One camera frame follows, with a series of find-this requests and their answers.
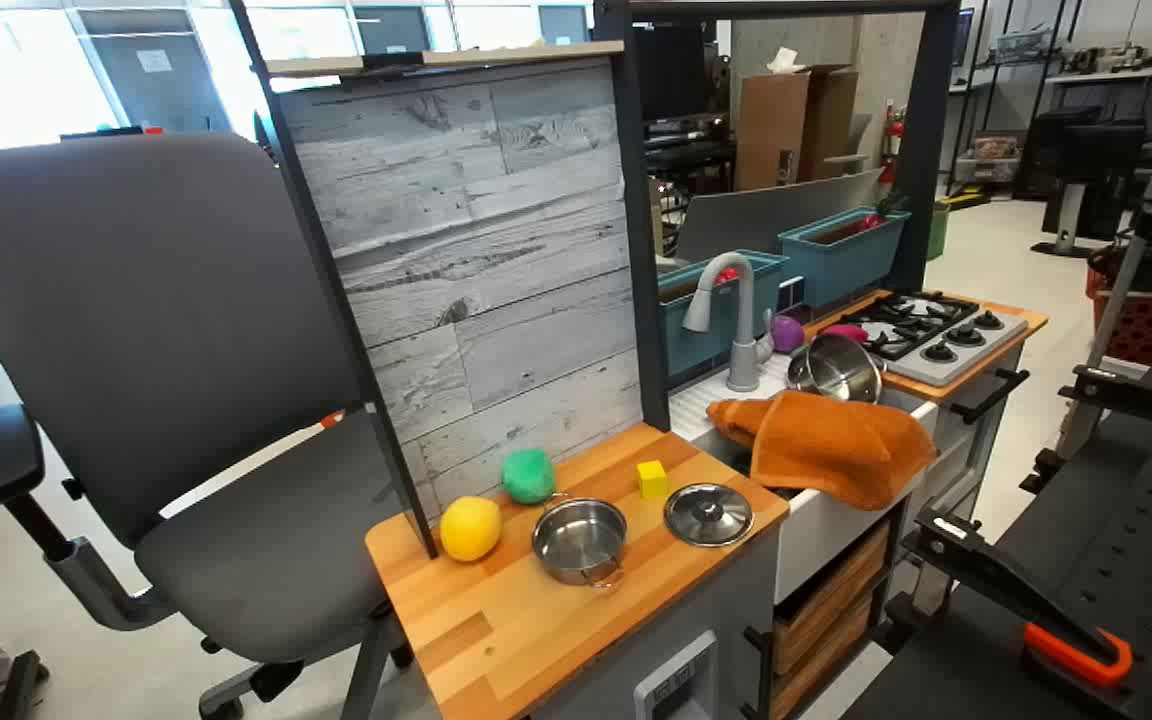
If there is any green toy vegetable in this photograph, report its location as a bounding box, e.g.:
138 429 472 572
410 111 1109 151
498 444 560 508

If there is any grey office chair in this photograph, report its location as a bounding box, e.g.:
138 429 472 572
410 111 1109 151
0 131 425 720

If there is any wooden shelf board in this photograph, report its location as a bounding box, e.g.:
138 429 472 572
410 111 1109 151
262 36 634 82

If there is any cardboard box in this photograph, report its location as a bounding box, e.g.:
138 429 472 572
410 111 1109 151
732 62 866 197

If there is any wooden drawer crate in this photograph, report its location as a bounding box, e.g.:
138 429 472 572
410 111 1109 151
768 517 899 720

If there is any white toy sink basin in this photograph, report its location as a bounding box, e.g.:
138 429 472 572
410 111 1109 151
670 353 945 609

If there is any small yellow cube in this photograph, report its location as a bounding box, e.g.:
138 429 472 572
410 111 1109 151
634 457 672 503

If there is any black clamp with orange handle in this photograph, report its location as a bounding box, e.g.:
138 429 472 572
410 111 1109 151
912 512 1142 696

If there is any black oven door handle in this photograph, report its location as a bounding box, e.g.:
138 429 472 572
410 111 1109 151
948 363 1038 429

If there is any grey wood-look back panel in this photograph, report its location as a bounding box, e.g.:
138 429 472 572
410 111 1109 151
274 57 647 526

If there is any yellow toy lemon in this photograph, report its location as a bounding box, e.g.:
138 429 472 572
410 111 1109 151
436 493 507 566

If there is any orange towel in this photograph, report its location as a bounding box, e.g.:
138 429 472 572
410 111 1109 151
706 386 941 517

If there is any black window frame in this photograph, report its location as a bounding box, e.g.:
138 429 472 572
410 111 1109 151
593 0 965 433

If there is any purple toy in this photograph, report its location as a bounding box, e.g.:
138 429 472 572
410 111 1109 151
768 310 808 361

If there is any dark blue plastic bin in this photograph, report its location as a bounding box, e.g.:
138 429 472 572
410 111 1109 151
656 249 798 383

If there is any white stick with red tip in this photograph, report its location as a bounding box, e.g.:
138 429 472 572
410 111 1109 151
157 407 350 524

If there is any large steel pot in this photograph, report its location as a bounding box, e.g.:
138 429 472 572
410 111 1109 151
786 333 889 407

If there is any steel pot lid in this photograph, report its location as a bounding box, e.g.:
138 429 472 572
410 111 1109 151
662 480 755 547

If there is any toy stove top with burners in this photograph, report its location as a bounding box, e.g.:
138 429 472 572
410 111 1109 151
853 289 1031 393

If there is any wooden toy kitchen unit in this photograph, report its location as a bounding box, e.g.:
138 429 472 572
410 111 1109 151
366 285 1052 720

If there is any grey toy faucet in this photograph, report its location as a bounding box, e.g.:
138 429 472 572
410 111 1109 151
682 249 768 394

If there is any small steel pot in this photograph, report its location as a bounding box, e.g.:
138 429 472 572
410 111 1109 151
527 496 634 593

